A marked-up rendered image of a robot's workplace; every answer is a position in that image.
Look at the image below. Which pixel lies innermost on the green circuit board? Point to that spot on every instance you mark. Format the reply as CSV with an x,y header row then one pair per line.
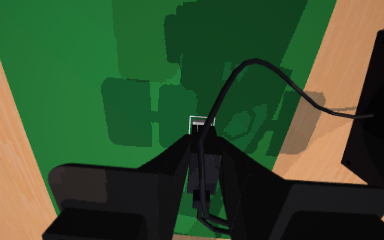
x,y
117,82

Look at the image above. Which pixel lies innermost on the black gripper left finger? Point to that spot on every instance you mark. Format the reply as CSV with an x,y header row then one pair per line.
x,y
153,190

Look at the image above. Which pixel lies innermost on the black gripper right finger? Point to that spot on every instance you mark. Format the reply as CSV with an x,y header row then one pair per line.
x,y
259,203

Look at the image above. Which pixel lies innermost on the black computer fan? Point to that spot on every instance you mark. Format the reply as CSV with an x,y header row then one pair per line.
x,y
364,151

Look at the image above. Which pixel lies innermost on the black cable with plug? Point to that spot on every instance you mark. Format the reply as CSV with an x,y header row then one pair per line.
x,y
205,153

